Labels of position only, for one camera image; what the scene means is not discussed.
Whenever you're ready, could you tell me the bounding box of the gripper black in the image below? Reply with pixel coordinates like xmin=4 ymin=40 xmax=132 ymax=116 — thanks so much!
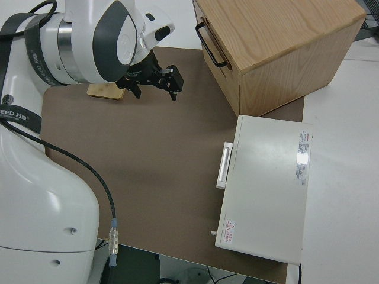
xmin=116 ymin=52 xmax=184 ymax=102

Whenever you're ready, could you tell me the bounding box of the wooden mug stand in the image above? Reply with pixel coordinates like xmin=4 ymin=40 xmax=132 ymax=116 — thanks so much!
xmin=86 ymin=82 xmax=126 ymax=101

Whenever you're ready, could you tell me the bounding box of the brown table mat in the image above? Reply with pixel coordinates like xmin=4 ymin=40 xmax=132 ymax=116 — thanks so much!
xmin=40 ymin=46 xmax=306 ymax=284

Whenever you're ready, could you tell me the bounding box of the wooden drawer box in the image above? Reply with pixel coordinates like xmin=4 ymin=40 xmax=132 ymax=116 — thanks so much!
xmin=192 ymin=0 xmax=367 ymax=118

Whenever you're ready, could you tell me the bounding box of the white toaster oven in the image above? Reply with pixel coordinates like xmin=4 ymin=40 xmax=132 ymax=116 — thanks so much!
xmin=214 ymin=114 xmax=314 ymax=265

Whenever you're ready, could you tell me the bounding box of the black drawer handle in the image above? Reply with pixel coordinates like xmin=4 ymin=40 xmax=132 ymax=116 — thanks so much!
xmin=195 ymin=22 xmax=229 ymax=68

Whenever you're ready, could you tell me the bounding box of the white oven door handle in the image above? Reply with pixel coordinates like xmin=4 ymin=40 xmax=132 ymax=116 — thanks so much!
xmin=216 ymin=141 xmax=235 ymax=190

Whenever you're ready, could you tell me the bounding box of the black cable with metal connector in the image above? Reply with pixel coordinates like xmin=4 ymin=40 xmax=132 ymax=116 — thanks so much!
xmin=0 ymin=0 xmax=121 ymax=284

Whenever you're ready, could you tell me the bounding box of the black velcro cable strap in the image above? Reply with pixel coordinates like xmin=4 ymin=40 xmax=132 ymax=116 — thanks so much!
xmin=0 ymin=13 xmax=59 ymax=88
xmin=0 ymin=102 xmax=42 ymax=133

